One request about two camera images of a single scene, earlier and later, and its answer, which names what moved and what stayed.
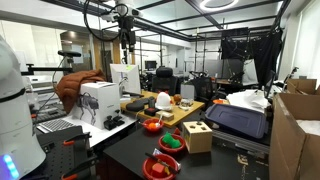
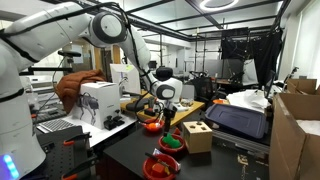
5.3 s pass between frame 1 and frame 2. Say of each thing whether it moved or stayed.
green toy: stayed
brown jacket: stayed
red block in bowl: stayed
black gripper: moved
